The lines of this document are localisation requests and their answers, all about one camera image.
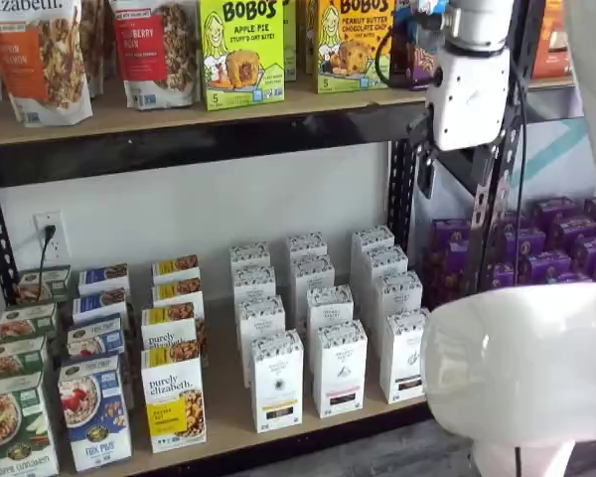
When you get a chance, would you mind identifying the black plug with cord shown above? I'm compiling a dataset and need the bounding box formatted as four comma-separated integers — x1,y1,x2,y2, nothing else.
37,225,59,300

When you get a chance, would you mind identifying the blue flax plus oatmeal box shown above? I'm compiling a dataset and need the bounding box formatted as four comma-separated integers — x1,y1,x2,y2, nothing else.
66,312,127,360
57,354,134,473
71,286,129,325
76,262,131,297

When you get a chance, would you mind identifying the yellow Bobo's peanut butter box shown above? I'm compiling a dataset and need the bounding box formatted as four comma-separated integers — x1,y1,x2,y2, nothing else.
315,0,396,94

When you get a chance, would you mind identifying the clear granola bag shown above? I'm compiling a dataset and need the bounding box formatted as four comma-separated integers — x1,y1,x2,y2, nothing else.
78,0,116,99

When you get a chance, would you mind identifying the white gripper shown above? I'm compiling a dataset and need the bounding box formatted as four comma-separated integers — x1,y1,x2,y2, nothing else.
407,47,512,200

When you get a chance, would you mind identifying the green Bobo's apple pie box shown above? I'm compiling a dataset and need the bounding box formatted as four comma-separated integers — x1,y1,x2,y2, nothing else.
198,0,286,112

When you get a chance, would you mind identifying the yellow label Purely Elizabeth box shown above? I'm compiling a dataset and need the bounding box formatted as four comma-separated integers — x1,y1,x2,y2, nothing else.
140,302,201,350
139,339,209,454
151,253,202,285
151,276,206,310

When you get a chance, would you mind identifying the white wall outlet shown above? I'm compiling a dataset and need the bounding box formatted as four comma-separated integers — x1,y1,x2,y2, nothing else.
33,212,67,263

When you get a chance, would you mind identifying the red label granola bag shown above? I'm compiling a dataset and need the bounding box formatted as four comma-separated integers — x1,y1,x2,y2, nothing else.
108,0,201,111

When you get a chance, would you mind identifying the white and teal panel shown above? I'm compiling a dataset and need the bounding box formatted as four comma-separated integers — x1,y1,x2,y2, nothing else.
523,88,596,203

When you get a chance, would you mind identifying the black rack with wood shelves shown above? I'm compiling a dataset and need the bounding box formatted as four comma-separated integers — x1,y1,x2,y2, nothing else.
0,69,431,477

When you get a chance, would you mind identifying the green apple cinnamon oatmeal box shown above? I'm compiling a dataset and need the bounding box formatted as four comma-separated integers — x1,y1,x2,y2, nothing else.
0,371,61,477
16,264,73,305
0,335,50,382
0,300,60,341

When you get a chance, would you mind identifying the white box pink strip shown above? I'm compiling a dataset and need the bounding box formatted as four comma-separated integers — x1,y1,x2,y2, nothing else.
290,254,337,320
311,319,369,419
285,232,329,260
305,284,356,345

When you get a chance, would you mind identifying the orange snack box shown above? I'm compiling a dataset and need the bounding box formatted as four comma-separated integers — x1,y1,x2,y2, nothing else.
530,0,573,80

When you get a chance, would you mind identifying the blue Zbar box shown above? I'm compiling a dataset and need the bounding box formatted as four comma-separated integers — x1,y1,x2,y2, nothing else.
390,0,451,92

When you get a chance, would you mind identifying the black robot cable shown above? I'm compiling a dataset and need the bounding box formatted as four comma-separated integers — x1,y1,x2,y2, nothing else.
507,54,528,477

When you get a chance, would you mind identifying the white box yellow strip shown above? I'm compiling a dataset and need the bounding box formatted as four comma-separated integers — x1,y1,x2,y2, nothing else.
249,329,305,434
228,241,272,273
231,264,277,305
236,294,287,389

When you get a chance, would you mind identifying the orange label granola bag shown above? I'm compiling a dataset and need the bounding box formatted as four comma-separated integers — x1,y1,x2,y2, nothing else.
0,0,94,128

